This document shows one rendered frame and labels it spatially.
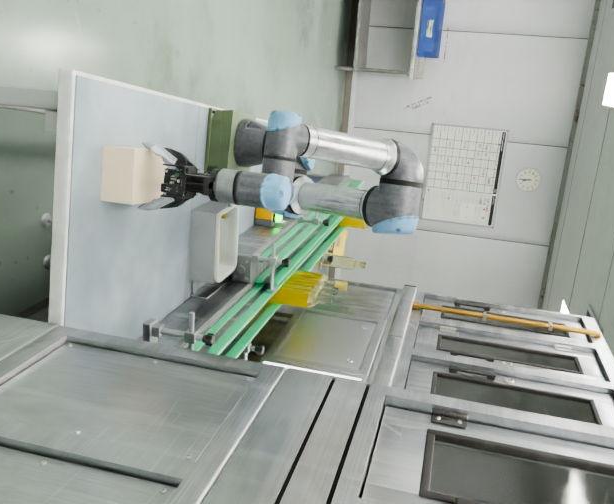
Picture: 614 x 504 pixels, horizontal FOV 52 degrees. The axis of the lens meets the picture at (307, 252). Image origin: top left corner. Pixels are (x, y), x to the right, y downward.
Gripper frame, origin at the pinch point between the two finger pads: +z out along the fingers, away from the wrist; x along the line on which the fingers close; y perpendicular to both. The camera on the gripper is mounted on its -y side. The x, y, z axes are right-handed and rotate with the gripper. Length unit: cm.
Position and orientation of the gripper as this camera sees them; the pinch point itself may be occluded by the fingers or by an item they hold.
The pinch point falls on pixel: (141, 175)
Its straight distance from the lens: 149.3
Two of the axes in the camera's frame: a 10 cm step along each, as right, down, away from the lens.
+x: -1.0, 9.8, 1.5
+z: -9.6, -1.4, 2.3
